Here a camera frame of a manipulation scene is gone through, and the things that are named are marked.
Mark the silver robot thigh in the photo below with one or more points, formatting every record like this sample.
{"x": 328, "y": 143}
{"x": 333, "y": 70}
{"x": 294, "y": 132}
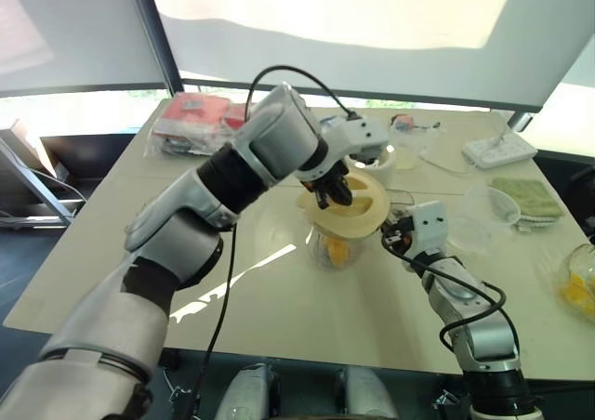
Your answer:
{"x": 367, "y": 394}
{"x": 248, "y": 392}

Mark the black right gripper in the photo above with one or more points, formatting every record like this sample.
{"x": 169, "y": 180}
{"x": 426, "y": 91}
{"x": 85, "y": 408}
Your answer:
{"x": 397, "y": 234}

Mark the small red object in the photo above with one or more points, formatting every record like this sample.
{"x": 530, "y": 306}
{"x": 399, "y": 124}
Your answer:
{"x": 402, "y": 122}

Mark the white power strip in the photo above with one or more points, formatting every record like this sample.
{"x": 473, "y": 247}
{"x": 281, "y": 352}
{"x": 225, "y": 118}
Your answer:
{"x": 499, "y": 150}

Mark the clear plastic measuring cup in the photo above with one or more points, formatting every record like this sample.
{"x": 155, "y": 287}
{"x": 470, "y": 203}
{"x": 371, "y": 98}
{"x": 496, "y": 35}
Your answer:
{"x": 488, "y": 211}

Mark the beige blender lid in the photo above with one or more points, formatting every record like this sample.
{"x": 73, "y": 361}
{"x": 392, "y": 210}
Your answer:
{"x": 367, "y": 215}

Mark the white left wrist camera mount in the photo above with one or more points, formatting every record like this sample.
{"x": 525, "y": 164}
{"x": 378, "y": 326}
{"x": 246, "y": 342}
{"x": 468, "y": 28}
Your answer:
{"x": 358, "y": 134}

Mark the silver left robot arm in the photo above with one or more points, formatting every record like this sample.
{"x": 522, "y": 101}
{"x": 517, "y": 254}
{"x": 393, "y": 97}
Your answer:
{"x": 195, "y": 206}

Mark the clear blender jar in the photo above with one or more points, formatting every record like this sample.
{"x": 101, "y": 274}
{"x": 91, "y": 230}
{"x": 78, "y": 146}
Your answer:
{"x": 318, "y": 253}

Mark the clear cup with yellow liquid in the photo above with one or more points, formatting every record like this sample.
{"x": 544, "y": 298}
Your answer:
{"x": 409, "y": 153}

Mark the grey roller blind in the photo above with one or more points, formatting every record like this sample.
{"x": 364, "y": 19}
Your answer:
{"x": 353, "y": 34}
{"x": 83, "y": 25}

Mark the white blender base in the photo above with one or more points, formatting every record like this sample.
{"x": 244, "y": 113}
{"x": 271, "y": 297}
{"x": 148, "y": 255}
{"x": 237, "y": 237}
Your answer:
{"x": 386, "y": 169}

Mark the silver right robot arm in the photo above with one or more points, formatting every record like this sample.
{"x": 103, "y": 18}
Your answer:
{"x": 479, "y": 327}

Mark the green cloth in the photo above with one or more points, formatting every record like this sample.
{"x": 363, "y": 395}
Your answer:
{"x": 530, "y": 199}

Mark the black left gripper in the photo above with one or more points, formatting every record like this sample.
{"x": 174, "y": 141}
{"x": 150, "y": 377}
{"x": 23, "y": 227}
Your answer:
{"x": 327, "y": 180}

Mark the metal rack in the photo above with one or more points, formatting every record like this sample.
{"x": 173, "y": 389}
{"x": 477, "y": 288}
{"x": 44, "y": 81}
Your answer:
{"x": 32, "y": 183}

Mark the clear glass bowl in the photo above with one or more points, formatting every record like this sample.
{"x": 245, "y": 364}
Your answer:
{"x": 574, "y": 262}

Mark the dark window frame bar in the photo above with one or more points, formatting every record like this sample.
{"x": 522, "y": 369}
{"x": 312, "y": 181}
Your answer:
{"x": 418, "y": 97}

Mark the silver right robot thigh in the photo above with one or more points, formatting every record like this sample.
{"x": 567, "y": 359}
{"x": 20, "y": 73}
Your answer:
{"x": 367, "y": 394}

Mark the dark window frame post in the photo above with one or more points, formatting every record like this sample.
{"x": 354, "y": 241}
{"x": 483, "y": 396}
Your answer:
{"x": 155, "y": 30}

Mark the black table bracket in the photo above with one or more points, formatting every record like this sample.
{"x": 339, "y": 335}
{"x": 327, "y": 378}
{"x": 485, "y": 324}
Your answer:
{"x": 183, "y": 403}
{"x": 448, "y": 403}

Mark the black chair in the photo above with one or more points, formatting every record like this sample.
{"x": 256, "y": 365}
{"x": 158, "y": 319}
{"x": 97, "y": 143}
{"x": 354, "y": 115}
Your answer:
{"x": 585, "y": 201}

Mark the plastic bag with red items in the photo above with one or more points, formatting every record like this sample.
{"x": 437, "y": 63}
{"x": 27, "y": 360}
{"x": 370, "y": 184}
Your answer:
{"x": 190, "y": 122}

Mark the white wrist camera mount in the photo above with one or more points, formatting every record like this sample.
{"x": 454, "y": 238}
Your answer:
{"x": 358, "y": 134}
{"x": 430, "y": 227}

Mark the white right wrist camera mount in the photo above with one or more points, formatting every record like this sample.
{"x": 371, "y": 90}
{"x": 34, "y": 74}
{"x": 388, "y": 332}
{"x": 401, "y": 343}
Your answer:
{"x": 430, "y": 227}

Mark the silver left robot thigh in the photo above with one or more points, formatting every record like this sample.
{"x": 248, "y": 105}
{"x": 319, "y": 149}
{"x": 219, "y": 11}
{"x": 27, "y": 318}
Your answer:
{"x": 248, "y": 392}

